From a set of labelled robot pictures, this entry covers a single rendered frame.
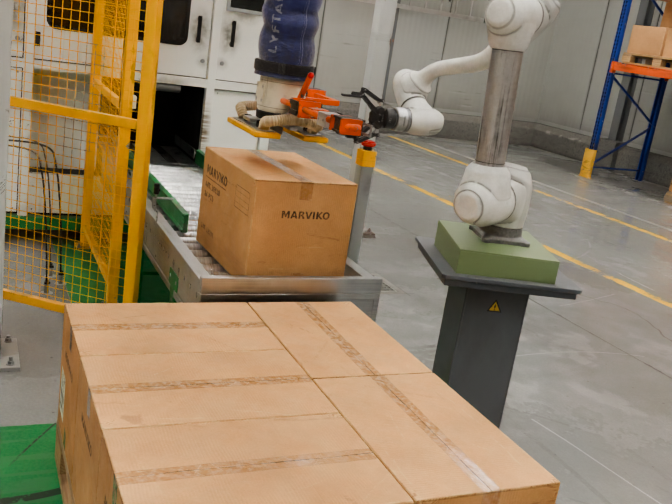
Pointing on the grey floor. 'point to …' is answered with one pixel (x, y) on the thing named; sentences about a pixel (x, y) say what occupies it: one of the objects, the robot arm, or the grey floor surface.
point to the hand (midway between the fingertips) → (342, 114)
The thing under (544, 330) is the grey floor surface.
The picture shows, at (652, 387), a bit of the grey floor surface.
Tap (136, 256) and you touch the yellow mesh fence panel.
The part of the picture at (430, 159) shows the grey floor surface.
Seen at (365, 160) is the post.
